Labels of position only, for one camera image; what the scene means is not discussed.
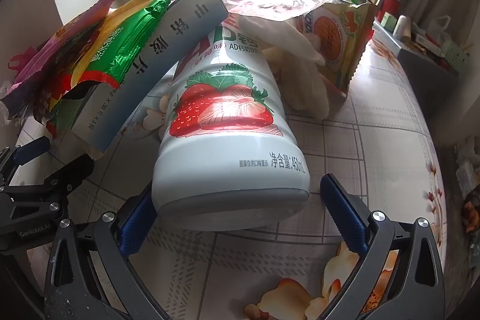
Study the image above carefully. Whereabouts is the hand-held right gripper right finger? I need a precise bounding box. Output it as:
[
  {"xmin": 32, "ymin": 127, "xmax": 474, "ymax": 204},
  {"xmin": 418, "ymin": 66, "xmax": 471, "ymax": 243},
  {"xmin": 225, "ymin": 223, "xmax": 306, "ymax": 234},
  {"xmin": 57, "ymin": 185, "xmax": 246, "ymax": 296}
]
[{"xmin": 320, "ymin": 173, "xmax": 447, "ymax": 320}]

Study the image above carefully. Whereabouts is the grey cabinet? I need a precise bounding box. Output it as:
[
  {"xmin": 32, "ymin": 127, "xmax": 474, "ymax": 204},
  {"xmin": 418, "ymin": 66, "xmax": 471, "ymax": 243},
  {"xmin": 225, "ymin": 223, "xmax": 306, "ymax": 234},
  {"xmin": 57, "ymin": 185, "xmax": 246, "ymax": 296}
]
[{"xmin": 373, "ymin": 20, "xmax": 469, "ymax": 118}]

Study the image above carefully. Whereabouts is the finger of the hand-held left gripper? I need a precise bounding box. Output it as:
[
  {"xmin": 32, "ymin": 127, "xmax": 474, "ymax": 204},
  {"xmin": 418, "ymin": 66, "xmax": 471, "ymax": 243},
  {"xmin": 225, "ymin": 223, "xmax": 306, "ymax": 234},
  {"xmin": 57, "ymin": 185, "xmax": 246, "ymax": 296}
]
[
  {"xmin": 0, "ymin": 136, "xmax": 52, "ymax": 189},
  {"xmin": 0, "ymin": 154, "xmax": 95, "ymax": 210}
]

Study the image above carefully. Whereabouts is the floral checked tablecloth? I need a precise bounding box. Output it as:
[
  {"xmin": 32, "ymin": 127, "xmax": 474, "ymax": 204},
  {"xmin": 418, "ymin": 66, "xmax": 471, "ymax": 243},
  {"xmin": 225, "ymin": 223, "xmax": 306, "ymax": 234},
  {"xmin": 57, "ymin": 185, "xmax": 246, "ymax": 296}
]
[{"xmin": 15, "ymin": 39, "xmax": 447, "ymax": 320}]

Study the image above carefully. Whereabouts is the white plastic bag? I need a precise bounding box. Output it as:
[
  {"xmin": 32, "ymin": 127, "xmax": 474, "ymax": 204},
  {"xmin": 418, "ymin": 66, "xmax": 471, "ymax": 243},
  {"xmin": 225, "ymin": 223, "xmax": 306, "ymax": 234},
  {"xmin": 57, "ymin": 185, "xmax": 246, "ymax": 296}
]
[{"xmin": 431, "ymin": 16, "xmax": 452, "ymax": 43}]

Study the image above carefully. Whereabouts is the orange cracker packet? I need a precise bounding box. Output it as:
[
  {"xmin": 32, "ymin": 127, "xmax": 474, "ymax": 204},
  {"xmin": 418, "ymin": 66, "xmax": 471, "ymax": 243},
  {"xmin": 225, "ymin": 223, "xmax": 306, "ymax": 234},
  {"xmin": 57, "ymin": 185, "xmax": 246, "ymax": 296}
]
[{"xmin": 292, "ymin": 1, "xmax": 377, "ymax": 101}]

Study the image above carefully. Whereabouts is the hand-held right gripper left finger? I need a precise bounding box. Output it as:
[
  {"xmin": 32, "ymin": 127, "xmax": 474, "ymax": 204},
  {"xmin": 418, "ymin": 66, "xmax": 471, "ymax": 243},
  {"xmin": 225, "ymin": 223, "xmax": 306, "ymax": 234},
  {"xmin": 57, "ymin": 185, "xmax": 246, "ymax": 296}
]
[{"xmin": 44, "ymin": 189, "xmax": 158, "ymax": 320}]

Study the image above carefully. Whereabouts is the red thermos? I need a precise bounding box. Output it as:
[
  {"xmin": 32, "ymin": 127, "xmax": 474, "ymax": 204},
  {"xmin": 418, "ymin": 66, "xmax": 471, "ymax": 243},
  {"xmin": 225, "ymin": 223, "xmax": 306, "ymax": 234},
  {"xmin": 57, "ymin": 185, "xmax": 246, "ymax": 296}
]
[{"xmin": 377, "ymin": 0, "xmax": 402, "ymax": 24}]

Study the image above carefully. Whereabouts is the grey blue medicine box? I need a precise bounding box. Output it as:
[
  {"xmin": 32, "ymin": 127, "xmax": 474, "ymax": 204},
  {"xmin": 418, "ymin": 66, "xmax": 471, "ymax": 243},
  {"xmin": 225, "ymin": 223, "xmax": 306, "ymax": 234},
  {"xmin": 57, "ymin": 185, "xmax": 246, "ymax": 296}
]
[{"xmin": 71, "ymin": 0, "xmax": 229, "ymax": 160}]

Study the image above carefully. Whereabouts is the clear red printed plastic bag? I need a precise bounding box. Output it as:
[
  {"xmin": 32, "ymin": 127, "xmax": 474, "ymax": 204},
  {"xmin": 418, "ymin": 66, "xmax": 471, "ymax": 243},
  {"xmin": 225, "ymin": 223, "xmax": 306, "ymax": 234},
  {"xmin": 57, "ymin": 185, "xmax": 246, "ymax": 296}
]
[{"xmin": 221, "ymin": 0, "xmax": 351, "ymax": 22}]

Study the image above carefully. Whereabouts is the small green box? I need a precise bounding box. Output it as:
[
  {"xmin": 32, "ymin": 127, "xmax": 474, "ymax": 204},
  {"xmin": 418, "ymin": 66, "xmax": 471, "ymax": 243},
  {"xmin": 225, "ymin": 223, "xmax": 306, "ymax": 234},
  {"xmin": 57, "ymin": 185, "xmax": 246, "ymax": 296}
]
[{"xmin": 380, "ymin": 13, "xmax": 398, "ymax": 32}]

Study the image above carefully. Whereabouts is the white plastic basket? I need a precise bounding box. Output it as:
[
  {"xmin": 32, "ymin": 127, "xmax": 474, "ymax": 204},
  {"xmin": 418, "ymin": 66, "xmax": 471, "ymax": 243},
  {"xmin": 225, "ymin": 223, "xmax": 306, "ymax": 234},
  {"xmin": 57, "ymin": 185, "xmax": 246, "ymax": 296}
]
[{"xmin": 440, "ymin": 40, "xmax": 471, "ymax": 75}]

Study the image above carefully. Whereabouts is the white strawberry milk bottle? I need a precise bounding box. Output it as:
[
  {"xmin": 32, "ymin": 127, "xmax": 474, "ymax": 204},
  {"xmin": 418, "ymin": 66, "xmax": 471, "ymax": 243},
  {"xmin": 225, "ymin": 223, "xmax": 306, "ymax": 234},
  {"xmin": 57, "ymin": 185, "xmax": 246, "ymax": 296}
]
[{"xmin": 152, "ymin": 10, "xmax": 311, "ymax": 231}]

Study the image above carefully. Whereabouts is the small white bottle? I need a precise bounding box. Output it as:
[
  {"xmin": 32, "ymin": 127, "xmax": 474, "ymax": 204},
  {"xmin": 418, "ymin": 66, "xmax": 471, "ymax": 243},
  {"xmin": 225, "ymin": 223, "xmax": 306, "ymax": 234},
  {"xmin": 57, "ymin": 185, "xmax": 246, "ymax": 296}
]
[{"xmin": 393, "ymin": 15, "xmax": 409, "ymax": 39}]

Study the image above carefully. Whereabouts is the green chip bag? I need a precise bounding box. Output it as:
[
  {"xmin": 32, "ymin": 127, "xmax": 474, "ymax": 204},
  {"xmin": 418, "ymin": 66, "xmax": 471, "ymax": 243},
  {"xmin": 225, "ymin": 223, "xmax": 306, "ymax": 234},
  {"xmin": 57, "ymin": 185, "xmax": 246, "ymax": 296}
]
[{"xmin": 45, "ymin": 0, "xmax": 211, "ymax": 139}]

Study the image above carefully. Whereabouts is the white crumpled tissue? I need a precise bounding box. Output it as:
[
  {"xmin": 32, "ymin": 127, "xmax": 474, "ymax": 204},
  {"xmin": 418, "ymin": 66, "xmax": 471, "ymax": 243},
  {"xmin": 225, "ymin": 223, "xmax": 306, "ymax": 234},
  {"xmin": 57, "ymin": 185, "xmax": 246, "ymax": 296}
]
[{"xmin": 240, "ymin": 16, "xmax": 331, "ymax": 120}]

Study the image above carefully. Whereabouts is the maroon snack bag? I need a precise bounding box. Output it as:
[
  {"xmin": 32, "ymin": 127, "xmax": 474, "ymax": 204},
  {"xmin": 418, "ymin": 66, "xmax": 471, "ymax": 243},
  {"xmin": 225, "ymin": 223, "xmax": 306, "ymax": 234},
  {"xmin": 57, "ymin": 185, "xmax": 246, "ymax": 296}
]
[{"xmin": 0, "ymin": 0, "xmax": 117, "ymax": 126}]

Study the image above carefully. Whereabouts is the pink plastic bag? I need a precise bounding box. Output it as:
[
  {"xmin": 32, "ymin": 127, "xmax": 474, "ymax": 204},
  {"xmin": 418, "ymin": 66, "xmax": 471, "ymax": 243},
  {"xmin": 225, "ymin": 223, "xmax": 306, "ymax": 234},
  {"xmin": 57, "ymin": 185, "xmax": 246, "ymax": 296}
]
[{"xmin": 7, "ymin": 46, "xmax": 38, "ymax": 71}]

